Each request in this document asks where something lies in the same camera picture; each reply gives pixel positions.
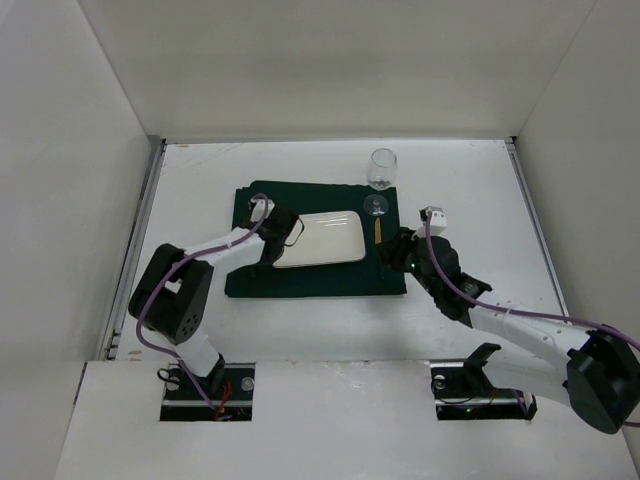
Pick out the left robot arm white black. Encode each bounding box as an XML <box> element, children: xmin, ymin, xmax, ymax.
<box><xmin>128</xmin><ymin>198</ymin><xmax>304</xmax><ymax>379</ymax></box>

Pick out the aluminium table rail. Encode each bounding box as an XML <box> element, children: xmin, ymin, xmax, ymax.
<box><xmin>96</xmin><ymin>135</ymin><xmax>166</xmax><ymax>360</ymax></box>
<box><xmin>505</xmin><ymin>137</ymin><xmax>568</xmax><ymax>314</ymax></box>

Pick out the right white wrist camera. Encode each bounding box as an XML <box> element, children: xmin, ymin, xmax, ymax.
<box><xmin>416</xmin><ymin>206</ymin><xmax>447</xmax><ymax>238</ymax></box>

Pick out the clear wine glass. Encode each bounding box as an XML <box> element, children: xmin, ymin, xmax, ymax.
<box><xmin>363</xmin><ymin>148</ymin><xmax>398</xmax><ymax>217</ymax></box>

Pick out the dark green cloth napkin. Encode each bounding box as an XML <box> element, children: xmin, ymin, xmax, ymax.
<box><xmin>224</xmin><ymin>180</ymin><xmax>407</xmax><ymax>299</ymax></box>

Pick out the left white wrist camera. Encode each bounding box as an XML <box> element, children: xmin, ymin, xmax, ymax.
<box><xmin>249</xmin><ymin>195</ymin><xmax>275</xmax><ymax>223</ymax></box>

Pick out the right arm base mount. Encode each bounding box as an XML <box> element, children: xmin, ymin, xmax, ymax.
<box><xmin>430</xmin><ymin>343</ymin><xmax>538</xmax><ymax>421</ymax></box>

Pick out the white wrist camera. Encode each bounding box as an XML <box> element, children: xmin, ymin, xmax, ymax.
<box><xmin>249</xmin><ymin>195</ymin><xmax>275</xmax><ymax>223</ymax></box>
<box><xmin>416</xmin><ymin>206</ymin><xmax>447</xmax><ymax>238</ymax></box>

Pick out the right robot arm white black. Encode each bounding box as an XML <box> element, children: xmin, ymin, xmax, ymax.
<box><xmin>375</xmin><ymin>227</ymin><xmax>639</xmax><ymax>434</ymax></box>

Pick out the left aluminium table rail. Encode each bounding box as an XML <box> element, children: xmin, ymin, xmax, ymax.
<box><xmin>96</xmin><ymin>135</ymin><xmax>166</xmax><ymax>360</ymax></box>

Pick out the white rectangular plate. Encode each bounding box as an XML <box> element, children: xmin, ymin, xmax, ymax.
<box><xmin>273</xmin><ymin>211</ymin><xmax>366</xmax><ymax>269</ymax></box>

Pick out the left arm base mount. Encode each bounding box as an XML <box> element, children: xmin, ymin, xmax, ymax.
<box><xmin>156</xmin><ymin>363</ymin><xmax>256</xmax><ymax>423</ymax></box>

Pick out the gold knife black handle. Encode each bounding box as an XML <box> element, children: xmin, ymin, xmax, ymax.
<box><xmin>374</xmin><ymin>216</ymin><xmax>385</xmax><ymax>282</ymax></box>

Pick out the right aluminium table rail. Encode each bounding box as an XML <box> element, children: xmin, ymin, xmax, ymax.
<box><xmin>505</xmin><ymin>137</ymin><xmax>568</xmax><ymax>314</ymax></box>

